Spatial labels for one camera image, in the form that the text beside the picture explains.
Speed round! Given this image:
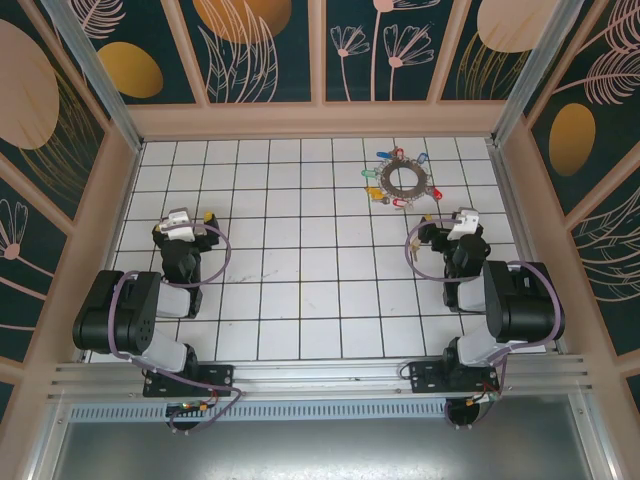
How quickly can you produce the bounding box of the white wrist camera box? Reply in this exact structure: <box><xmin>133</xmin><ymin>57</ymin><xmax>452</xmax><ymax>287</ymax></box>
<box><xmin>166</xmin><ymin>209</ymin><xmax>197</xmax><ymax>241</ymax></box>
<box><xmin>446</xmin><ymin>208</ymin><xmax>481</xmax><ymax>242</ymax></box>

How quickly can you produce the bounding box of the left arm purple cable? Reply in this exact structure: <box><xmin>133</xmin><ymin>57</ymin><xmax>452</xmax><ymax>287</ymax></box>
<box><xmin>110</xmin><ymin>222</ymin><xmax>244</xmax><ymax>434</ymax></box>

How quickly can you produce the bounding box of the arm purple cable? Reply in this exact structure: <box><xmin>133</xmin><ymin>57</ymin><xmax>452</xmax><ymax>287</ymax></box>
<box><xmin>403</xmin><ymin>215</ymin><xmax>567</xmax><ymax>401</ymax></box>
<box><xmin>110</xmin><ymin>222</ymin><xmax>244</xmax><ymax>434</ymax></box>

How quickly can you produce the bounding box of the left aluminium frame post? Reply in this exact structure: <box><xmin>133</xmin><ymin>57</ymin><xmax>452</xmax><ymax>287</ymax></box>
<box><xmin>40</xmin><ymin>0</ymin><xmax>145</xmax><ymax>152</ymax></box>

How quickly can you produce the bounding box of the right aluminium frame post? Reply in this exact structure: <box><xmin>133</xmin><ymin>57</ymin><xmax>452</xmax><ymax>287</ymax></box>
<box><xmin>492</xmin><ymin>0</ymin><xmax>589</xmax><ymax>146</ymax></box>

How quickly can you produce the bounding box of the aluminium side rail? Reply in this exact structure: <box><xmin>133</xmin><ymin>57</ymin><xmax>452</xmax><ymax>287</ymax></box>
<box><xmin>487</xmin><ymin>139</ymin><xmax>532</xmax><ymax>269</ymax></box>

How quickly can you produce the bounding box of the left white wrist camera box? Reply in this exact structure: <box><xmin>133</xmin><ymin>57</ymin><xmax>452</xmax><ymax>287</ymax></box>
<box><xmin>166</xmin><ymin>209</ymin><xmax>197</xmax><ymax>241</ymax></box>

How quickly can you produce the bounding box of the aluminium frame post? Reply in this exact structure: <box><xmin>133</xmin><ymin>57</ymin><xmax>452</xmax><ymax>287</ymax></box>
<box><xmin>492</xmin><ymin>0</ymin><xmax>589</xmax><ymax>146</ymax></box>
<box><xmin>40</xmin><ymin>0</ymin><xmax>145</xmax><ymax>152</ymax></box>

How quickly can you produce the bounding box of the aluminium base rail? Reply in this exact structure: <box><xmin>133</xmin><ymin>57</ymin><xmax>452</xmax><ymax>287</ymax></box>
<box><xmin>47</xmin><ymin>353</ymin><xmax>596</xmax><ymax>407</ymax></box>

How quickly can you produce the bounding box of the grey slotted cable duct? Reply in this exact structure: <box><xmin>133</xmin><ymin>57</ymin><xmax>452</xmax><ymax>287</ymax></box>
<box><xmin>68</xmin><ymin>402</ymin><xmax>451</xmax><ymax>422</ymax></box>

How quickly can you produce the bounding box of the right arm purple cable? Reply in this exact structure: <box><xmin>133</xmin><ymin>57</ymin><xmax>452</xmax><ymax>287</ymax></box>
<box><xmin>403</xmin><ymin>215</ymin><xmax>567</xmax><ymax>401</ymax></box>

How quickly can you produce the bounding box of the key ring with coloured tags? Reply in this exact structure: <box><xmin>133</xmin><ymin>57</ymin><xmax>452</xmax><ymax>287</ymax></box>
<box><xmin>372</xmin><ymin>149</ymin><xmax>436</xmax><ymax>206</ymax></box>

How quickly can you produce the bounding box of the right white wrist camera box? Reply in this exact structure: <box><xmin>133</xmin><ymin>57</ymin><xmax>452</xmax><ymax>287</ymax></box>
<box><xmin>446</xmin><ymin>208</ymin><xmax>481</xmax><ymax>242</ymax></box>

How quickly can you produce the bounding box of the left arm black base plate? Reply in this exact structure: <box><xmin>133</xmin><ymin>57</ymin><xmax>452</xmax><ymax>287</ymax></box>
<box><xmin>142</xmin><ymin>363</ymin><xmax>236</xmax><ymax>399</ymax></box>

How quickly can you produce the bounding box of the grey metal sheet panel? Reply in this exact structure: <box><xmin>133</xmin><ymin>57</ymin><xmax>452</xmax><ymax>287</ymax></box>
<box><xmin>49</xmin><ymin>417</ymin><xmax>596</xmax><ymax>480</ymax></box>

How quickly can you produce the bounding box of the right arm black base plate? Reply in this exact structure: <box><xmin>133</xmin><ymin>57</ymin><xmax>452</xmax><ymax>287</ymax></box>
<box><xmin>408</xmin><ymin>359</ymin><xmax>501</xmax><ymax>397</ymax></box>

